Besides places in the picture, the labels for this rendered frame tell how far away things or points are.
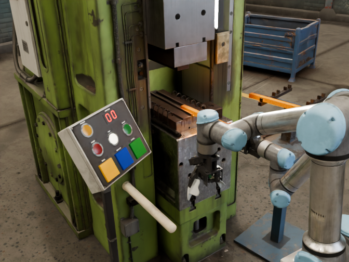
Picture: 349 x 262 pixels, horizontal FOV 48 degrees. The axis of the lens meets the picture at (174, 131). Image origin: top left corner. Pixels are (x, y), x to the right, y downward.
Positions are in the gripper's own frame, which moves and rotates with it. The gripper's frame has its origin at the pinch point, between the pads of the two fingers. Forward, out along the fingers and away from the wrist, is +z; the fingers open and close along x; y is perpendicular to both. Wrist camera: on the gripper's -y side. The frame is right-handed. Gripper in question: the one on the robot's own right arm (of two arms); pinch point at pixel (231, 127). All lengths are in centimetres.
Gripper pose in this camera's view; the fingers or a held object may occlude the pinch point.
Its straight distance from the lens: 187.4
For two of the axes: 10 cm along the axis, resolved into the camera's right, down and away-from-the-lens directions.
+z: -5.7, -3.4, 7.5
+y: 0.5, 9.0, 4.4
